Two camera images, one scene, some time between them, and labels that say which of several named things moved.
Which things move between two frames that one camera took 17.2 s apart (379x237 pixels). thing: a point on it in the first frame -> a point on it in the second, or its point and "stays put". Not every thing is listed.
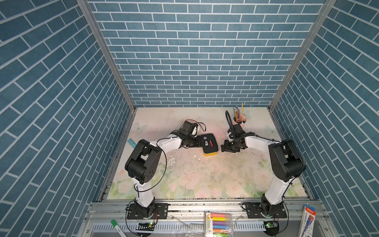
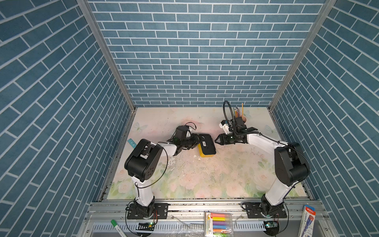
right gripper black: (226, 147) -> (222, 140)
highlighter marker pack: (218, 224) stays put
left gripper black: (198, 143) stays put
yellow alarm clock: (209, 144) stays put
